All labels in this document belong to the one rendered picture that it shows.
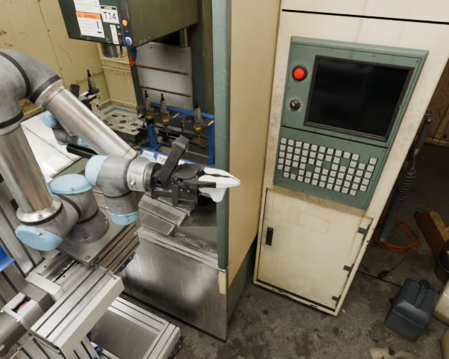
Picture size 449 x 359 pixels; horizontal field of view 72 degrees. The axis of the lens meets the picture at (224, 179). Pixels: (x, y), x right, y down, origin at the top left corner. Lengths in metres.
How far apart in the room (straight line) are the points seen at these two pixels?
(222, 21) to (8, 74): 0.51
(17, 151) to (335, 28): 1.05
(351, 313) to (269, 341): 0.60
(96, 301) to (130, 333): 0.92
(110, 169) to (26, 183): 0.26
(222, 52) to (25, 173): 0.59
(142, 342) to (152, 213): 0.73
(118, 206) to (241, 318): 1.61
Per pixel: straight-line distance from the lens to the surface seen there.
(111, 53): 2.02
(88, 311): 1.15
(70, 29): 1.98
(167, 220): 1.86
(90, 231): 1.17
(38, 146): 2.79
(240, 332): 2.23
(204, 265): 1.55
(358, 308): 2.48
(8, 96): 0.84
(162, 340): 1.98
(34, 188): 0.95
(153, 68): 2.51
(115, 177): 0.75
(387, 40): 1.26
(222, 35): 0.89
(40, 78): 0.90
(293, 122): 1.37
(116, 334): 2.08
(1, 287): 1.30
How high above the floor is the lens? 2.01
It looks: 38 degrees down
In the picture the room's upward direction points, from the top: straight up
